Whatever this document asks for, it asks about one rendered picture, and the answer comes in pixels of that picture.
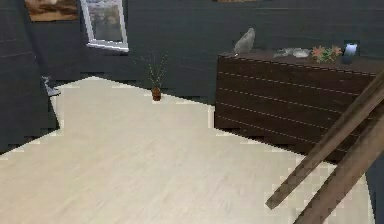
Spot orange flowered small plant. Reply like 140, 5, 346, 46
311, 45, 344, 64

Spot grey flat dish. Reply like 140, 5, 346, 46
272, 47, 312, 60

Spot dark brown chest of drawers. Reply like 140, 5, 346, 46
214, 49, 384, 164

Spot grey small object at wall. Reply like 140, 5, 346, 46
41, 75, 62, 98

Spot grey rock-shaped ornament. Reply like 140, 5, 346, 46
233, 27, 257, 56

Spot thin plant in brown pot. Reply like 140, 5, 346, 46
139, 51, 170, 102

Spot black framed small device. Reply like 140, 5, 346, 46
341, 40, 361, 65

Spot white framed window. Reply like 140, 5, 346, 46
79, 0, 130, 53

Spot brown framed wall picture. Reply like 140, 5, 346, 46
25, 0, 80, 23

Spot brown wooden furniture legs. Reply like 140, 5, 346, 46
265, 69, 384, 224

